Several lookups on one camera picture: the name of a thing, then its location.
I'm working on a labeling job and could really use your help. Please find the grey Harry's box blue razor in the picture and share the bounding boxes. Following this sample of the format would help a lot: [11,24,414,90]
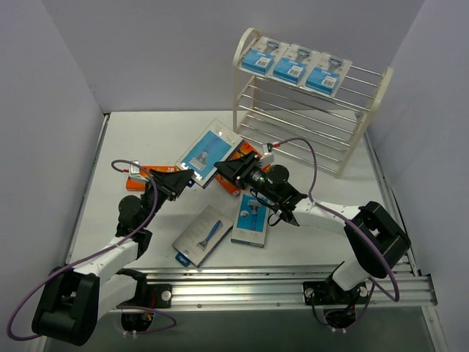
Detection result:
[171,205,234,268]

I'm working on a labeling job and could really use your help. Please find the clear Gillette blister pack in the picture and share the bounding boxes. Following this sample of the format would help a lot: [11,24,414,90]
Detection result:
[272,44,321,86]
[240,37,289,76]

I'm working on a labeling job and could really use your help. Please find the white Gillette Skinguard razor pack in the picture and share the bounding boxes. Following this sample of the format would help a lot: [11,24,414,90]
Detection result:
[304,52,352,98]

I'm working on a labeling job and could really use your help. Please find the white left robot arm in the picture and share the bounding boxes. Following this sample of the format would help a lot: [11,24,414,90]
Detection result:
[32,169,193,346]

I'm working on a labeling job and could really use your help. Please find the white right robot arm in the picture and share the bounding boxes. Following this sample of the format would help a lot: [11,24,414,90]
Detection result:
[215,153,410,303]

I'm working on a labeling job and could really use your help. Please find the cream metal-rod shelf rack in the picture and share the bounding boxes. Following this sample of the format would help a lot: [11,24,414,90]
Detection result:
[232,28,394,177]

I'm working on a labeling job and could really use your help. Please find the orange Gillette Fusion5 box middle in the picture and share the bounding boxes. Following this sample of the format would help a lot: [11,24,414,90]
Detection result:
[215,174,241,197]

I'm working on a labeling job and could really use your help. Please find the orange gillette fusion5 box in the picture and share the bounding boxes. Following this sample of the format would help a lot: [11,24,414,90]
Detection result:
[215,174,241,197]
[124,166,180,191]
[229,141,271,173]

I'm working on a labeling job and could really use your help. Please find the orange Gillette Fusion5 box right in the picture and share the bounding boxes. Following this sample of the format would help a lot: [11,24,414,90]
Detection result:
[229,141,271,173]

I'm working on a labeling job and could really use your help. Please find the orange Gillette Fusion5 box left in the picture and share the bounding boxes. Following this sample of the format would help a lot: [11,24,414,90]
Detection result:
[124,166,180,191]

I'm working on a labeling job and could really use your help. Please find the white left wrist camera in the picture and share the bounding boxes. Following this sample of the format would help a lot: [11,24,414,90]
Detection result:
[127,161,148,184]

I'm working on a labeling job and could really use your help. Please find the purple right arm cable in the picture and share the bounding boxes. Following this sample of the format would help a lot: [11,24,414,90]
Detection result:
[273,137,400,323]

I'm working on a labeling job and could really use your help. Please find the aluminium mounting rail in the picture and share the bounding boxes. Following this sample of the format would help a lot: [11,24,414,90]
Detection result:
[98,263,437,318]

